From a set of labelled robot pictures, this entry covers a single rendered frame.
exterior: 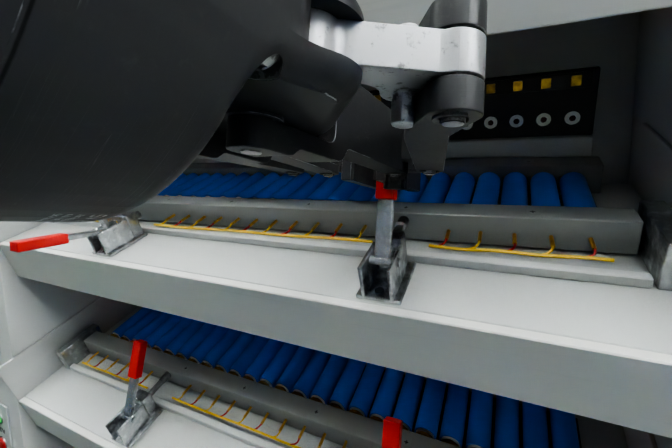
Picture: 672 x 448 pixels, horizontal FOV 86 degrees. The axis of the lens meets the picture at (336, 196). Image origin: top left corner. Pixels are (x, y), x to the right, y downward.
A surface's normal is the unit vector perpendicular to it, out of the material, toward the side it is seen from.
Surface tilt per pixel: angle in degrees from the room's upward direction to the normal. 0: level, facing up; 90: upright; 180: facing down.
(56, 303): 90
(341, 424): 19
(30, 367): 90
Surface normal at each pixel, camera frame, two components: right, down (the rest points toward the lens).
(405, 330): -0.40, 0.43
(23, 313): 0.90, 0.03
